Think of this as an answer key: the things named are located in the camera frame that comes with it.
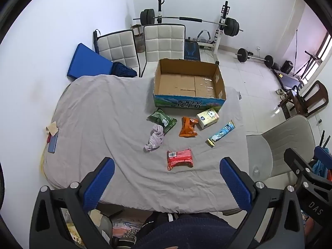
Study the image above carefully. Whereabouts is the large barbell with black plates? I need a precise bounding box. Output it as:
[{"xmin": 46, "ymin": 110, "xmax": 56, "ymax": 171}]
[{"xmin": 133, "ymin": 9, "xmax": 244, "ymax": 36}]

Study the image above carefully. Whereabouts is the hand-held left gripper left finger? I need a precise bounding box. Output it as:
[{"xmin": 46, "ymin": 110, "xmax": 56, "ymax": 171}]
[{"xmin": 29, "ymin": 157, "xmax": 116, "ymax": 249}]

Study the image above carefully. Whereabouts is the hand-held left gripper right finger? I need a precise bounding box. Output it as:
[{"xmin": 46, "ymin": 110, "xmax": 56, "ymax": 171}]
[{"xmin": 219, "ymin": 157, "xmax": 305, "ymax": 249}]

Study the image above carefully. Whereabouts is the white padded chair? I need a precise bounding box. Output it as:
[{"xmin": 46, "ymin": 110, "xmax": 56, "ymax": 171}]
[
  {"xmin": 140, "ymin": 24, "xmax": 187, "ymax": 78},
  {"xmin": 97, "ymin": 30, "xmax": 139, "ymax": 77}
]

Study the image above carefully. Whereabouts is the black floor exercise machine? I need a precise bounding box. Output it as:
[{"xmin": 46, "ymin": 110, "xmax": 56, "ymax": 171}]
[{"xmin": 270, "ymin": 66, "xmax": 305, "ymax": 89}]

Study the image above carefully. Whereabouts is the white yellow tissue pack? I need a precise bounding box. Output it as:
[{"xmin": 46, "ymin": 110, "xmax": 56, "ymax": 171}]
[{"xmin": 196, "ymin": 108, "xmax": 220, "ymax": 129}]

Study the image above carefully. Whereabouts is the blue foam mat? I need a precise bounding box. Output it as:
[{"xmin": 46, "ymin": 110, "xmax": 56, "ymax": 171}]
[{"xmin": 67, "ymin": 43, "xmax": 113, "ymax": 79}]

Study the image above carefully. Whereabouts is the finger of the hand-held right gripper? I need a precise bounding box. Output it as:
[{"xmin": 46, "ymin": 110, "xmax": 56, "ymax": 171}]
[
  {"xmin": 283, "ymin": 148, "xmax": 332, "ymax": 187},
  {"xmin": 314, "ymin": 146, "xmax": 332, "ymax": 164}
]

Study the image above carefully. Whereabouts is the person's dark blue clothing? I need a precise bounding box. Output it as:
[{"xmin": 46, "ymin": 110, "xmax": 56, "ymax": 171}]
[{"xmin": 132, "ymin": 213, "xmax": 257, "ymax": 249}]

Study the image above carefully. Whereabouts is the blue phone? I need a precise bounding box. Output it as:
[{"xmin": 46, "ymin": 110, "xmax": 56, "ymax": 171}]
[{"xmin": 47, "ymin": 128, "xmax": 59, "ymax": 153}]

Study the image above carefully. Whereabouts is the cardboard box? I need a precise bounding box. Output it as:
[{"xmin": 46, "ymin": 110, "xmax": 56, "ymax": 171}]
[{"xmin": 153, "ymin": 59, "xmax": 227, "ymax": 109}]

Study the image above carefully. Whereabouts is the dark wooden chair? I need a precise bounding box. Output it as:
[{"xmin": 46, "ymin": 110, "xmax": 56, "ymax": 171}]
[{"xmin": 277, "ymin": 80, "xmax": 328, "ymax": 118}]

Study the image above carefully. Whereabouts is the brown jar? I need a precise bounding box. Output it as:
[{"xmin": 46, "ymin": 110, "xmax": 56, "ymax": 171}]
[{"xmin": 130, "ymin": 24, "xmax": 144, "ymax": 54}]

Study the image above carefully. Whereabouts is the green snack packet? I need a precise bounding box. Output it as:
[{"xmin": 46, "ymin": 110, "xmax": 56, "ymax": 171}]
[{"xmin": 147, "ymin": 108, "xmax": 177, "ymax": 133}]

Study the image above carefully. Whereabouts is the red snack packet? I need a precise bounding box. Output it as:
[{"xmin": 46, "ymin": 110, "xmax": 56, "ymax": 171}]
[{"xmin": 167, "ymin": 148, "xmax": 194, "ymax": 171}]

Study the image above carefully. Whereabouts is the white plastic chair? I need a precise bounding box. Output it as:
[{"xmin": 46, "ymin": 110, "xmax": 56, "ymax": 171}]
[{"xmin": 246, "ymin": 115, "xmax": 315, "ymax": 184}]

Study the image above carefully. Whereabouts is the orange snack packet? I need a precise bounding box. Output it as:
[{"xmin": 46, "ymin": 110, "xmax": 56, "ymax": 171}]
[{"xmin": 179, "ymin": 116, "xmax": 199, "ymax": 138}]

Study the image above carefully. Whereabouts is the black speaker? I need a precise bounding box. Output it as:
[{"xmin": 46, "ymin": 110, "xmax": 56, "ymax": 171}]
[{"xmin": 280, "ymin": 60, "xmax": 293, "ymax": 74}]

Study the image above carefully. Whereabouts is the white barbell rack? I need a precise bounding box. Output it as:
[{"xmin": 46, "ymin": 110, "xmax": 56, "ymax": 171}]
[{"xmin": 155, "ymin": 0, "xmax": 230, "ymax": 65}]

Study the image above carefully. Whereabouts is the black blue weight bench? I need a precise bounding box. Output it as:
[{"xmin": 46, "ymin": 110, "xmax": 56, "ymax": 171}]
[{"xmin": 184, "ymin": 38, "xmax": 201, "ymax": 61}]

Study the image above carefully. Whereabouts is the small barbell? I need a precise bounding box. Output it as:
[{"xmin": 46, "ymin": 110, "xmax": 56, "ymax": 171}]
[{"xmin": 235, "ymin": 48, "xmax": 274, "ymax": 68}]

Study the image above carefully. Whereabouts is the dark blue bag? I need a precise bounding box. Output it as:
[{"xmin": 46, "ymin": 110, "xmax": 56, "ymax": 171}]
[{"xmin": 110, "ymin": 62, "xmax": 138, "ymax": 78}]

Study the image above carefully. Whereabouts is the pink striped cloth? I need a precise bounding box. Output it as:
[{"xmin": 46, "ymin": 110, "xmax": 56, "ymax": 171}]
[{"xmin": 112, "ymin": 219, "xmax": 146, "ymax": 239}]

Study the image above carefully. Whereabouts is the long light blue packet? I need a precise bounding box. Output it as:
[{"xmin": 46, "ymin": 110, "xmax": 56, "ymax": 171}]
[{"xmin": 206, "ymin": 120, "xmax": 236, "ymax": 146}]

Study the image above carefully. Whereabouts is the pink sock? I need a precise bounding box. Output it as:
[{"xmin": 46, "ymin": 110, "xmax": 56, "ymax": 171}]
[{"xmin": 144, "ymin": 124, "xmax": 166, "ymax": 152}]

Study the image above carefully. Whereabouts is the teal cloth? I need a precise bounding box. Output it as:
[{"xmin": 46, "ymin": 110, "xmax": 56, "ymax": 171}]
[{"xmin": 311, "ymin": 158, "xmax": 328, "ymax": 179}]

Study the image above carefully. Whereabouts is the window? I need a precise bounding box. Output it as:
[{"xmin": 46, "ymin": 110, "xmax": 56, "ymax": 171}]
[{"xmin": 302, "ymin": 32, "xmax": 332, "ymax": 81}]

